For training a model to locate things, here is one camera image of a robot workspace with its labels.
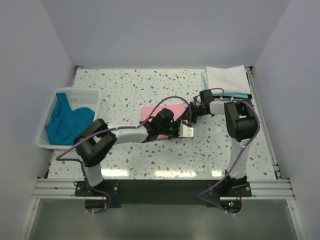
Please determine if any pink t shirt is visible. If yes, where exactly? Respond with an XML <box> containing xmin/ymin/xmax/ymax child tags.
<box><xmin>145</xmin><ymin>104</ymin><xmax>187</xmax><ymax>142</ymax></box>

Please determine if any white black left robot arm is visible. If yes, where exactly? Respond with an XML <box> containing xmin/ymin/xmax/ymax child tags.
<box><xmin>73</xmin><ymin>108</ymin><xmax>185</xmax><ymax>196</ymax></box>

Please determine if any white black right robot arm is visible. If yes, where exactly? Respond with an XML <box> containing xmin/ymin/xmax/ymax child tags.
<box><xmin>181</xmin><ymin>88</ymin><xmax>261</xmax><ymax>197</ymax></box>

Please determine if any folded teal t shirt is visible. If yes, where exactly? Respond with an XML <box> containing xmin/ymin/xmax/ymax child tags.
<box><xmin>202</xmin><ymin>72</ymin><xmax>250</xmax><ymax>99</ymax></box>

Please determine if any folded white t shirt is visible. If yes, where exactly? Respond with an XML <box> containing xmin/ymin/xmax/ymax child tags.
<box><xmin>204</xmin><ymin>65</ymin><xmax>251</xmax><ymax>95</ymax></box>

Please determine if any folded black t shirt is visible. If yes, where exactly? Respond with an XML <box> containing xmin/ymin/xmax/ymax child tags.
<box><xmin>223</xmin><ymin>72</ymin><xmax>252</xmax><ymax>99</ymax></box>

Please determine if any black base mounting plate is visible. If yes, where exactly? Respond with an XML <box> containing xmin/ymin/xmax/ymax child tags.
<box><xmin>74</xmin><ymin>179</ymin><xmax>253</xmax><ymax>213</ymax></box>

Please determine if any white plastic basket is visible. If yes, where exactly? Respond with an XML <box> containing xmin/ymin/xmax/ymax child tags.
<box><xmin>35</xmin><ymin>87</ymin><xmax>102</xmax><ymax>150</ymax></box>

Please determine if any blue t shirt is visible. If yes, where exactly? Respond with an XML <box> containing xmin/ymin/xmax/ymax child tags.
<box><xmin>45</xmin><ymin>93</ymin><xmax>95</xmax><ymax>146</ymax></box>

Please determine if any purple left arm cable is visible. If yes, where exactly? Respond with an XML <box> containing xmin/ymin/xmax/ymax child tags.
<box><xmin>56</xmin><ymin>96</ymin><xmax>193</xmax><ymax>214</ymax></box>

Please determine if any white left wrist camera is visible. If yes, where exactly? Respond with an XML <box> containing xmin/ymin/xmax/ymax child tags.
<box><xmin>178</xmin><ymin>121</ymin><xmax>194</xmax><ymax>138</ymax></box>

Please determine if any aluminium frame rail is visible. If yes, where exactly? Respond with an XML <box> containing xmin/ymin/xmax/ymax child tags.
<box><xmin>32</xmin><ymin>179</ymin><xmax>295</xmax><ymax>200</ymax></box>

